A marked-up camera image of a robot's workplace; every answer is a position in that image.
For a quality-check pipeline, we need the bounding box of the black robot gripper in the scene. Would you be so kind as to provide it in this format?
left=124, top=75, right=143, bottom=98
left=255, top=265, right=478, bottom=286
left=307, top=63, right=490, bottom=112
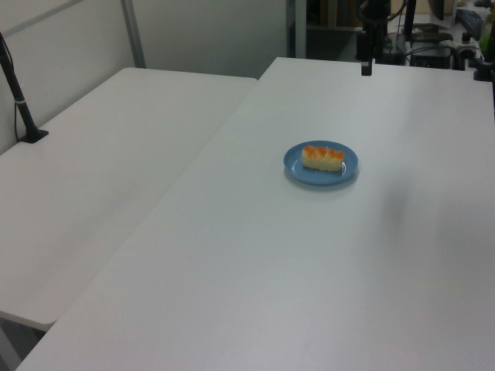
left=356, top=0, right=392, bottom=77

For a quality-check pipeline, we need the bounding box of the grey metal cabinet frame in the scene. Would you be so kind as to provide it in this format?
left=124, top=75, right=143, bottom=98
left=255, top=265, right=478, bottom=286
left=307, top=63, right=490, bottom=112
left=286, top=0, right=308, bottom=60

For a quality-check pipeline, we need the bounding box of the black keyboard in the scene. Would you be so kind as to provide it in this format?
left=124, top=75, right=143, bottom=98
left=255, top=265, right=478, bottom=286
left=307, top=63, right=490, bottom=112
left=454, top=9, right=484, bottom=36

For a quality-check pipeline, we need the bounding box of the black upright monitor stand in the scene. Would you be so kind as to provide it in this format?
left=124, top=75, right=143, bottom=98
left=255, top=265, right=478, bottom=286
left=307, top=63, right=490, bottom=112
left=403, top=0, right=418, bottom=41

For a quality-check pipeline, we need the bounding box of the black camera stand pole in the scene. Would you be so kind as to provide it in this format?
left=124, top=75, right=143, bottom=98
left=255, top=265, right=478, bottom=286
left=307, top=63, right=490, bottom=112
left=0, top=32, right=50, bottom=145

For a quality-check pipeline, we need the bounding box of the black clamp on table edge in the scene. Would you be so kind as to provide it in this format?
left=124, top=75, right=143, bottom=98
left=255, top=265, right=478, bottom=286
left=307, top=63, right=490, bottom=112
left=472, top=56, right=495, bottom=83

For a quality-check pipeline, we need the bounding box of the bread with orange topping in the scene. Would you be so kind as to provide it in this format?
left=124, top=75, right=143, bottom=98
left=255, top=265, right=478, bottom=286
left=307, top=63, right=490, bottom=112
left=301, top=145, right=345, bottom=172

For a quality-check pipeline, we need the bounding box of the black box device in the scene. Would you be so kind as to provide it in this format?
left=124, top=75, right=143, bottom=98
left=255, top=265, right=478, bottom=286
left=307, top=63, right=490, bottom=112
left=408, top=46, right=454, bottom=70

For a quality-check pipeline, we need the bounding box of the blue round plate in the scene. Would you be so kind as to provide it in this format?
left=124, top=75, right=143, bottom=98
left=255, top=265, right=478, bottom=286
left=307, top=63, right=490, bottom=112
left=283, top=140, right=360, bottom=187

